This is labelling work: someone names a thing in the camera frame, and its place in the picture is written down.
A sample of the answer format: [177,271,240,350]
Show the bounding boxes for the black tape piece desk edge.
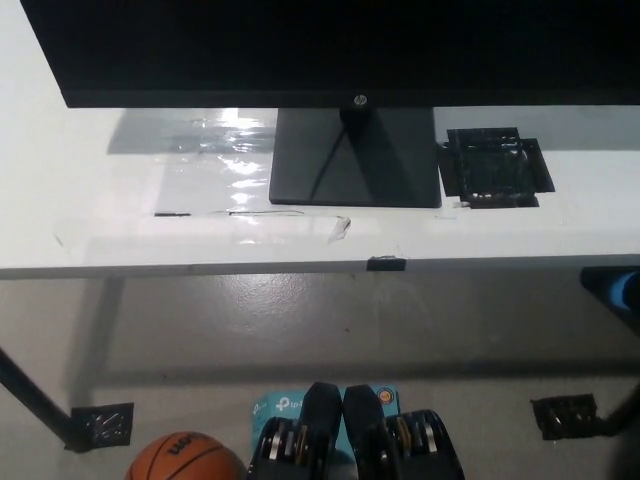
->
[366,255,407,273]

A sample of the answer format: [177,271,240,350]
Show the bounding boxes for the black tape square on desk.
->
[438,127,556,210]

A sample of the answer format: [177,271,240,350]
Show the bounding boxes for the black HP computer monitor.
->
[18,0,640,209]

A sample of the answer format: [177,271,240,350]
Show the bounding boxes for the white desk leg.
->
[69,277,129,405]

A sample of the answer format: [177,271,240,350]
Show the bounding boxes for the crumpled clear tape scrap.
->
[327,215,353,245]

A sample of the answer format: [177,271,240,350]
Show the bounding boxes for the clear plastic film sheet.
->
[153,107,280,216]

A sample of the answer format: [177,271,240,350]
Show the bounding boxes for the teal tp-link cardboard box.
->
[251,385,401,480]

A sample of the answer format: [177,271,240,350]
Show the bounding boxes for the orange basketball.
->
[124,432,247,480]

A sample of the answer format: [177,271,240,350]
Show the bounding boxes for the black tape floor patch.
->
[63,401,135,451]
[530,393,601,441]

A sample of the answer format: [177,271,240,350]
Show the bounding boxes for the black object with blue part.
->
[581,267,640,326]

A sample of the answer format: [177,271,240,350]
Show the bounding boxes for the black slanted stand leg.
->
[0,344,75,441]
[597,379,640,436]

